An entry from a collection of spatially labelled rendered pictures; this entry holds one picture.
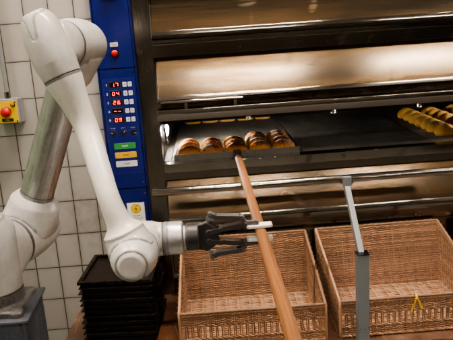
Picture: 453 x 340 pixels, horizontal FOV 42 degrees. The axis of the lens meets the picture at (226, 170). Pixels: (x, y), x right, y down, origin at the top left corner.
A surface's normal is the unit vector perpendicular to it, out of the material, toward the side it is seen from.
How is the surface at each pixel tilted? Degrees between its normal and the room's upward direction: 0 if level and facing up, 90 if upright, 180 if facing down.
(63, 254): 90
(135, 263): 93
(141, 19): 90
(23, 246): 87
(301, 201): 70
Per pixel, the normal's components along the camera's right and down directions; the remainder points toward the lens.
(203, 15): 0.02, -0.11
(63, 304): 0.04, 0.24
